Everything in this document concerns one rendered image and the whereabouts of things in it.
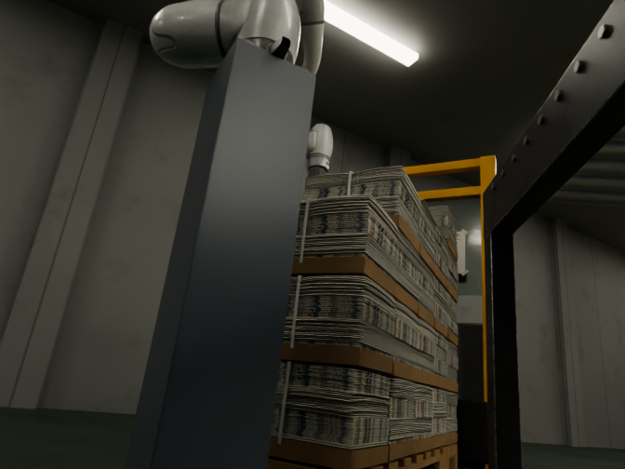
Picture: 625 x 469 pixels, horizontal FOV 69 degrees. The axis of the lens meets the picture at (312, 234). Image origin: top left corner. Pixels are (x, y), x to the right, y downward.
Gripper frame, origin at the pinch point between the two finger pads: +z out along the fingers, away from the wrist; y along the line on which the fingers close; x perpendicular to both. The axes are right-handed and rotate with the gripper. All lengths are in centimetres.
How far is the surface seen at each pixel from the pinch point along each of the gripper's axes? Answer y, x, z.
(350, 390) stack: -42, -38, 64
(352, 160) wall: 264, 100, -181
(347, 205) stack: -43, -33, 16
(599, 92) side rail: -90, -87, 26
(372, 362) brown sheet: -33, -40, 57
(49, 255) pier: 44, 231, -5
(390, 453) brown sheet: -13, -40, 79
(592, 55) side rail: -90, -87, 20
